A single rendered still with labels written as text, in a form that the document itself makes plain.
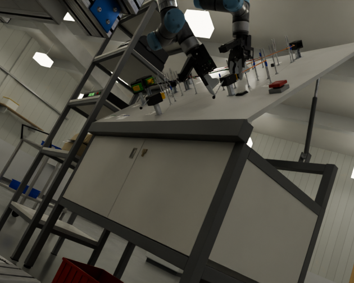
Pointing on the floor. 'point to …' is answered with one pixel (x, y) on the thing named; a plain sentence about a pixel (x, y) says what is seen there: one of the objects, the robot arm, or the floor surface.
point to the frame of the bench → (235, 161)
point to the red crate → (82, 273)
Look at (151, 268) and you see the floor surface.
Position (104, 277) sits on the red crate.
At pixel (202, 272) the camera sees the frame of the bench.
